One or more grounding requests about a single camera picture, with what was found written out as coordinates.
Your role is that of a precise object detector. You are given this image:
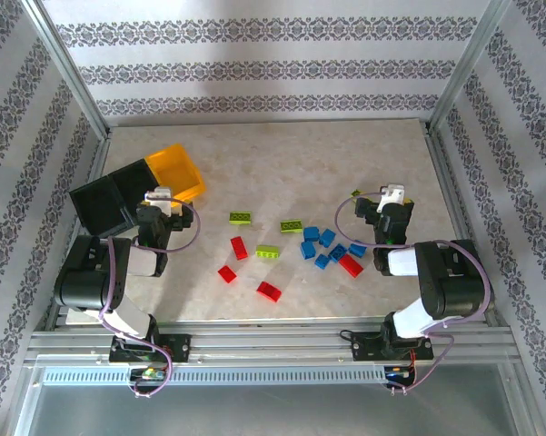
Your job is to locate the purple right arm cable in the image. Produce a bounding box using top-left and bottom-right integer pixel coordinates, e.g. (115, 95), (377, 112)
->
(335, 192), (492, 395)

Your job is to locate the grey slotted cable duct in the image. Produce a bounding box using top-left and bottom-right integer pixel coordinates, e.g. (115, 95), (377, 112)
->
(41, 366), (390, 387)

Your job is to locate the aluminium frame post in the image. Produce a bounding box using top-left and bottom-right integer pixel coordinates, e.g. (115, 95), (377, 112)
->
(20, 0), (111, 140)
(425, 0), (515, 135)

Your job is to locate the aluminium side rail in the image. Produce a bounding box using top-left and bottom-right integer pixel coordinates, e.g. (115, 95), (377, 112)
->
(422, 120), (505, 328)
(43, 131), (113, 332)

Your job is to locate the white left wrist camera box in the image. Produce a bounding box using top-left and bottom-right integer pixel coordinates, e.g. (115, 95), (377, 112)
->
(144, 186), (184, 217)

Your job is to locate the black plastic bin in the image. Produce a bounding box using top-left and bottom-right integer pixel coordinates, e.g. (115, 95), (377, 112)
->
(68, 174), (137, 237)
(108, 157), (164, 219)

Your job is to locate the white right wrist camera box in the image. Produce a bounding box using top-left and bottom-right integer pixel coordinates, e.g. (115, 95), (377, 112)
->
(375, 183), (406, 213)

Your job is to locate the aluminium cross rail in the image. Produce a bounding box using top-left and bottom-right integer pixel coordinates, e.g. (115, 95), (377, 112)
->
(23, 315), (523, 368)

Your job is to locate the yellow plastic bin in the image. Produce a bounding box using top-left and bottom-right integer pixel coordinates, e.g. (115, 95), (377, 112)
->
(144, 143), (208, 205)

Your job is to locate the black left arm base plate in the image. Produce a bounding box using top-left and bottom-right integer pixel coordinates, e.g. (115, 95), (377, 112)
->
(108, 333), (193, 364)

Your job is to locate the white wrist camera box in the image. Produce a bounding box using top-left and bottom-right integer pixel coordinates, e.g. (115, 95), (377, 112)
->
(144, 186), (184, 217)
(375, 183), (406, 213)

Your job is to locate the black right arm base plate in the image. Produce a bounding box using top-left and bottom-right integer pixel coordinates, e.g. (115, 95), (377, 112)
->
(352, 330), (435, 362)

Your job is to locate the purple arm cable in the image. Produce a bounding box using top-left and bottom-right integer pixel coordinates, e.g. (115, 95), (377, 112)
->
(98, 199), (202, 399)
(335, 192), (492, 395)

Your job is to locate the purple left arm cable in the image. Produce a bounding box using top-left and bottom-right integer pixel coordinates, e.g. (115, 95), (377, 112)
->
(98, 199), (202, 399)

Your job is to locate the grey metal sheet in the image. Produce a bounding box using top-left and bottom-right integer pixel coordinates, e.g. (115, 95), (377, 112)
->
(8, 365), (532, 436)

